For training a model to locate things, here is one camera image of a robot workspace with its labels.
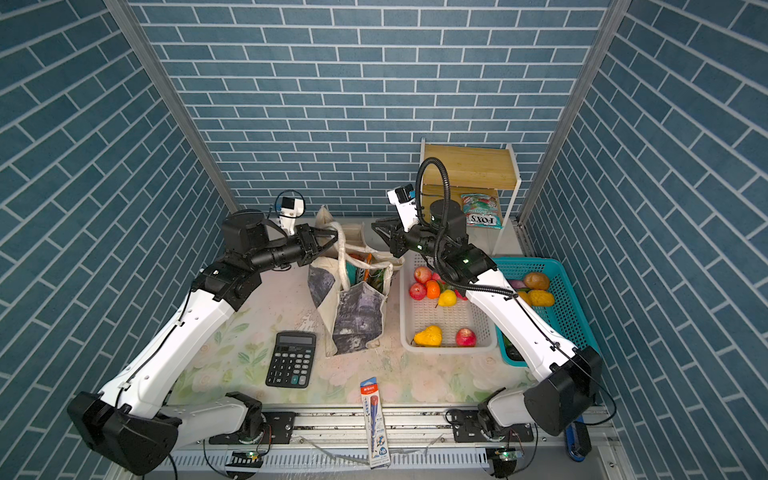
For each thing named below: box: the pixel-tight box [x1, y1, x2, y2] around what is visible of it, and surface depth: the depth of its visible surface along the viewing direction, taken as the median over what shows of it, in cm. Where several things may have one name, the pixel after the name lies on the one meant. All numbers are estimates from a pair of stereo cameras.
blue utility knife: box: [565, 415, 592, 462], surface depth 72 cm
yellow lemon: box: [438, 289, 457, 307], surface depth 96 cm
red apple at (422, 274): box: [414, 266, 433, 284], surface depth 101 cm
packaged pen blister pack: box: [360, 376, 391, 469], surface depth 75 cm
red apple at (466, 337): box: [455, 327, 477, 347], surface depth 86 cm
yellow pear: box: [410, 325, 443, 347], surface depth 86 cm
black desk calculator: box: [265, 331, 317, 389], surface depth 84 cm
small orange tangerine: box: [426, 280, 441, 299], surface depth 96 cm
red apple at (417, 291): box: [409, 282, 426, 301], surface depth 96 cm
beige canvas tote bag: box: [308, 207, 405, 357], surface depth 78 cm
